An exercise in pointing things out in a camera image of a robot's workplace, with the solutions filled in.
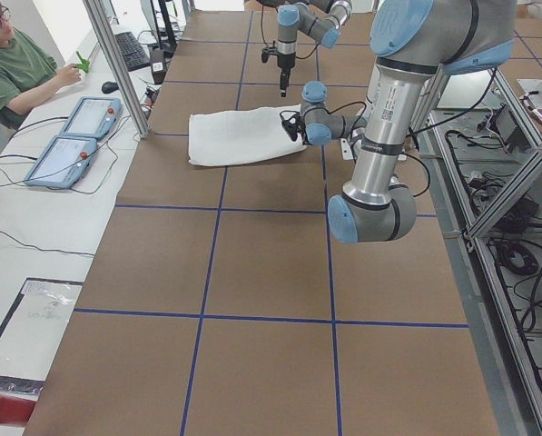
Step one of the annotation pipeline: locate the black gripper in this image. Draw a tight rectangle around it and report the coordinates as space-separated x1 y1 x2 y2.
291 118 306 144
277 52 296 97

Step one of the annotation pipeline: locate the white printed long-sleeve shirt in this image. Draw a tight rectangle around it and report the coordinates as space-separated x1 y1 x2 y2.
188 104 306 166

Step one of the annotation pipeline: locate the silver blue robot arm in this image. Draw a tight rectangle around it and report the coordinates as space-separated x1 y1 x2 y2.
296 1 517 243
259 0 352 97

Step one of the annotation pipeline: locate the black power adapter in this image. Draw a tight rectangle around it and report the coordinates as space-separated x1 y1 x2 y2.
150 48 167 84

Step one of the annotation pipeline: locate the black keyboard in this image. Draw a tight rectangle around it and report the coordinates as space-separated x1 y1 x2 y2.
113 32 150 72

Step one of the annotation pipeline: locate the black computer mouse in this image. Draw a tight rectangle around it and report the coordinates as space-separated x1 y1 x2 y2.
101 81 119 94

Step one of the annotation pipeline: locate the far blue teach pendant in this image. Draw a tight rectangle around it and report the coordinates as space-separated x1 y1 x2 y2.
60 96 122 140

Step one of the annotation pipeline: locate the blue teach pendant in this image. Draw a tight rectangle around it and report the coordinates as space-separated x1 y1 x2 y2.
60 96 122 140
23 135 97 189

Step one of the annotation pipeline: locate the green plastic tool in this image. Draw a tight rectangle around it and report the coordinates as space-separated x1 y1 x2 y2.
75 51 91 74

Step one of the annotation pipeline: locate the near blue teach pendant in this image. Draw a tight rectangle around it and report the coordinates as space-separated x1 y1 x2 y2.
23 135 97 189

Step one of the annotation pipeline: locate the seated person green shirt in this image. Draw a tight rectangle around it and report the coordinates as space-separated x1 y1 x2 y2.
0 3 82 129

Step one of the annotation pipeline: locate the plastic document sleeve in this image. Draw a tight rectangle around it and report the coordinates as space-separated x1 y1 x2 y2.
0 277 83 381

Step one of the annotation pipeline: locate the red cylinder object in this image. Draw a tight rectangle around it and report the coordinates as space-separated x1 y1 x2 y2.
0 394 36 426

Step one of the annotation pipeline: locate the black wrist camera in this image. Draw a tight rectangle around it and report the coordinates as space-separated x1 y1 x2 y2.
261 45 278 64
279 110 300 138

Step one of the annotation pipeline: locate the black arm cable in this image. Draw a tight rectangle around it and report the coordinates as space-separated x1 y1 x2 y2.
315 100 433 199
259 4 321 61

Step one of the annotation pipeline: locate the white camera stand column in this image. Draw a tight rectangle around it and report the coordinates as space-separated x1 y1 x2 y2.
340 135 405 162

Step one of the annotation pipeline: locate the aluminium frame post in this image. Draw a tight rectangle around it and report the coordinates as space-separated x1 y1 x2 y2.
83 0 150 139

